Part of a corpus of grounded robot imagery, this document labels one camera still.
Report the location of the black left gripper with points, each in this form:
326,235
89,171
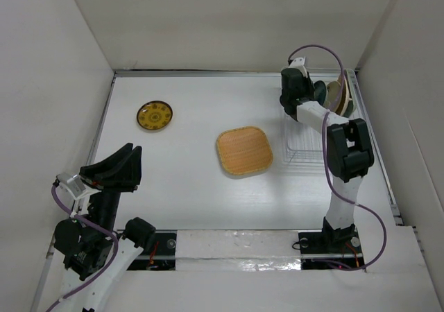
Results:
121,170

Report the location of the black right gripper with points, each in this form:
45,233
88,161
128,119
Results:
306,80

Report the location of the blue white patterned bowl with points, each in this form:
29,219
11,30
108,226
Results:
320,92

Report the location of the cream floral round plate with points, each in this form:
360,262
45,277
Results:
333,95

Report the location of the green-rimmed bamboo tray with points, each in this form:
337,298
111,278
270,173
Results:
346,105

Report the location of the orange square woven tray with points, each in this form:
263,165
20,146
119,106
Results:
244,151

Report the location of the light blue divided plate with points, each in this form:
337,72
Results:
354,100

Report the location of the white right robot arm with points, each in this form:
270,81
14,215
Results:
347,156

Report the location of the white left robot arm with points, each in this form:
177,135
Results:
95,256

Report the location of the yellow brown round plate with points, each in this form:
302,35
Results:
154,115

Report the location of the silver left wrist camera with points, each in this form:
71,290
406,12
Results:
72,184

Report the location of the white wire dish rack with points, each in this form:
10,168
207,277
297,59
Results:
301,143

